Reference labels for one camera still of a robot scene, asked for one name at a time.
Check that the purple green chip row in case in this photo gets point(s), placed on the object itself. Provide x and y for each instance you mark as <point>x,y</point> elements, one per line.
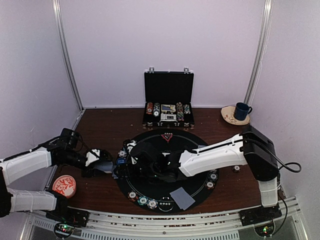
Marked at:
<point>186,109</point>

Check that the dark blue mug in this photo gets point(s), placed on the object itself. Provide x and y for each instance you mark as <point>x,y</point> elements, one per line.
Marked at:
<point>241,111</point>

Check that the white blue chips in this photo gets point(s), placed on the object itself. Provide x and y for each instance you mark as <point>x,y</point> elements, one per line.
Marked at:
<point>122,153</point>
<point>152,204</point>

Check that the green chips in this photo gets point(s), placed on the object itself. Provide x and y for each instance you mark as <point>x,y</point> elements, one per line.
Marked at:
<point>213,177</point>
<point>142,200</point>

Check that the black poker chip case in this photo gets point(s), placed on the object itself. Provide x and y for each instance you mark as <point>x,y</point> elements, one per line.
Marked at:
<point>168,88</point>

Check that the front aluminium rail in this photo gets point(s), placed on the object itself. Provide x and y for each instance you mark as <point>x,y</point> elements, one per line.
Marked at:
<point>224,225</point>

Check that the blue playing card deck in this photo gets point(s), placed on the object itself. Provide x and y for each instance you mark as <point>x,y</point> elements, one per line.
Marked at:
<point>106,167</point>

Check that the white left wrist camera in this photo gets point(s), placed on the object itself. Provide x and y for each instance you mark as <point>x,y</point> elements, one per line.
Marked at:
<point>92,156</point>

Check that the red chip row in case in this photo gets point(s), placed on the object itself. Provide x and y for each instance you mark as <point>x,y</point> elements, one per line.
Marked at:
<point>149,108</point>

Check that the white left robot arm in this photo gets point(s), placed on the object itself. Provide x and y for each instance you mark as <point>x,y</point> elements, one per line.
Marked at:
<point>59,150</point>

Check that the round black poker mat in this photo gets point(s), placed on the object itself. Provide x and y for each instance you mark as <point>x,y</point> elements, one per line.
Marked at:
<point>195,186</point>

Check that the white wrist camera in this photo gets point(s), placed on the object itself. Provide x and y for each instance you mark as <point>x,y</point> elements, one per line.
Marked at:
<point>128,145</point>
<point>92,156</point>

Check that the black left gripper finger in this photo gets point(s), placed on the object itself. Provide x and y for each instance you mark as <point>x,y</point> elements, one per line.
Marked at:
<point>105,156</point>
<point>91,172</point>

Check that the white card box in case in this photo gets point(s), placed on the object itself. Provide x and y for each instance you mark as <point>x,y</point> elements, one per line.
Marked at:
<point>168,117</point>

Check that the left aluminium frame post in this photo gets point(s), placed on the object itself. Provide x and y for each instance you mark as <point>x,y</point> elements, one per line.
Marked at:
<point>65,53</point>

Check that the red black chip stack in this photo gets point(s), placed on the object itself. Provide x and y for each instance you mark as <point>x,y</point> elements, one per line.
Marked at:
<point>236,168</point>

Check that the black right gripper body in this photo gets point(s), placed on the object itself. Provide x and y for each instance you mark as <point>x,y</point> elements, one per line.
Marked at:
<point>150,172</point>

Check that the red black chips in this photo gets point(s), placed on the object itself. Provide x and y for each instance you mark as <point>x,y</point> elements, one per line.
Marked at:
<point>210,185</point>
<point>133,196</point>

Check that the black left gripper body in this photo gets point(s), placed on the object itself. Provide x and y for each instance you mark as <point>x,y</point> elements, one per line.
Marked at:
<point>91,165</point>

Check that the aluminium frame post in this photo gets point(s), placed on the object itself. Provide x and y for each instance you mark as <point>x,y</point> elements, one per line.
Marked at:
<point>260,51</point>
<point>65,53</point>

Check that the multicolour chip row in case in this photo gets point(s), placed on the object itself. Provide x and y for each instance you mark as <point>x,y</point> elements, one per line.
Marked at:
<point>180,112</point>

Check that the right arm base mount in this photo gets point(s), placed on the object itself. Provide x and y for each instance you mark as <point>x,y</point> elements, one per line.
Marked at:
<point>262,218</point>

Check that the beige ceramic plate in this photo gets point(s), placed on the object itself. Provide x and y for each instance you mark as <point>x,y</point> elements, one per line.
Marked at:
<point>227,114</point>

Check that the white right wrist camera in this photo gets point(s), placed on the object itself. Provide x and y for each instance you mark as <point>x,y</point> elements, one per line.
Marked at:
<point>128,145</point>

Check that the clear round dealer button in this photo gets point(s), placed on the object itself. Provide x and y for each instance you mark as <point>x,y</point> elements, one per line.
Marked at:
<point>166,204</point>

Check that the red triangle all-in marker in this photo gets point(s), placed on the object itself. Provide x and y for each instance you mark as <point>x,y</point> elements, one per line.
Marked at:
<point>167,136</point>

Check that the right aluminium frame post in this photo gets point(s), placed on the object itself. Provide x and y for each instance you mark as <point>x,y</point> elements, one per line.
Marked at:
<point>260,51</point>

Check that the blue small blind button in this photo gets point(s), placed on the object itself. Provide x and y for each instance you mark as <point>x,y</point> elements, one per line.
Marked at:
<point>121,161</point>

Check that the red white round coaster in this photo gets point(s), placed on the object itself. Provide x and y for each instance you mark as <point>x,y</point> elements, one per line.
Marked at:
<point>65,185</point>

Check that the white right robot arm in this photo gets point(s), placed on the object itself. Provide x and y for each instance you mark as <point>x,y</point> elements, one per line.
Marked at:
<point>250,148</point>

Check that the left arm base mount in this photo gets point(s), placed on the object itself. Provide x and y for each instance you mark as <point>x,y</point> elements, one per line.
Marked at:
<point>66,224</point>

